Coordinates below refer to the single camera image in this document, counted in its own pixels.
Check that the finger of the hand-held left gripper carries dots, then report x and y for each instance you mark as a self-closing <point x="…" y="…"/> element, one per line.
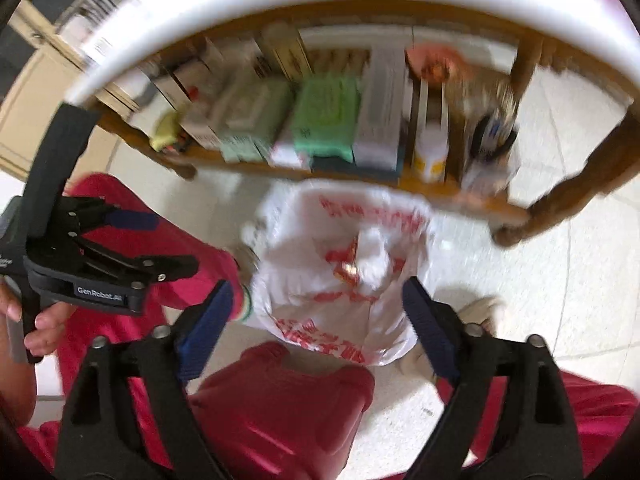
<point x="132" y="220"/>
<point x="160" y="267"/>

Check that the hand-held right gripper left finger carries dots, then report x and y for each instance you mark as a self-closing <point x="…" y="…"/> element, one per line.
<point x="205" y="330"/>

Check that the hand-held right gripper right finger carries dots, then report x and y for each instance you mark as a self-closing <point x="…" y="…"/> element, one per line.
<point x="425" y="320"/>

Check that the white red-printed plastic bag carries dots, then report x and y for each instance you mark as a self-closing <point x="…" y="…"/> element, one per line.
<point x="300" y="285"/>

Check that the person's left forearm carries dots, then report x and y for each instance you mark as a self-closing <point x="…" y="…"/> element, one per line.
<point x="15" y="390"/>

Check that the person's left hand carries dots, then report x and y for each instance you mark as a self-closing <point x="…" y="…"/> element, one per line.
<point x="50" y="325"/>

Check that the person's striped sock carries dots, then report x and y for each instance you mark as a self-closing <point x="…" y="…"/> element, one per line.
<point x="248" y="305"/>

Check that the red gold wrapper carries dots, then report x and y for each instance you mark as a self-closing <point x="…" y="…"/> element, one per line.
<point x="350" y="265"/>

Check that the yellow soft item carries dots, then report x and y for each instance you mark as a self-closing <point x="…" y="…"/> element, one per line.
<point x="165" y="132"/>

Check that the red plastic stool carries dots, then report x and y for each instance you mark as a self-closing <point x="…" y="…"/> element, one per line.
<point x="280" y="410"/>

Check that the pale green box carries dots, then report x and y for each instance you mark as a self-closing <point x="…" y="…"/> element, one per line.
<point x="255" y="115"/>

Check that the beige cabinet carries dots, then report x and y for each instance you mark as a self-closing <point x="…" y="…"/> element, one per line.
<point x="35" y="90"/>

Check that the white yellow-label bottle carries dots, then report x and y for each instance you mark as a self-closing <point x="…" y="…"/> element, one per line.
<point x="430" y="152"/>

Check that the dark blue-label bottle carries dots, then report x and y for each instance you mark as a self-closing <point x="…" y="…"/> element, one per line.
<point x="492" y="135"/>

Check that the white printed box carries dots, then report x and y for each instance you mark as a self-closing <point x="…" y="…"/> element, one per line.
<point x="107" y="10"/>

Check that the white grey box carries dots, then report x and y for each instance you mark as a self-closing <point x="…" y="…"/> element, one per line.
<point x="380" y="110"/>

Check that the green wipes packet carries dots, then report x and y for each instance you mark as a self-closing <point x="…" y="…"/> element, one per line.
<point x="325" y="115"/>

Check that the tall beige box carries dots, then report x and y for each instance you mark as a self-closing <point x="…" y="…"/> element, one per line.
<point x="282" y="52"/>

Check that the orange round lid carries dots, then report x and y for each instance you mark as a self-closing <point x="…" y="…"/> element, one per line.
<point x="432" y="62"/>

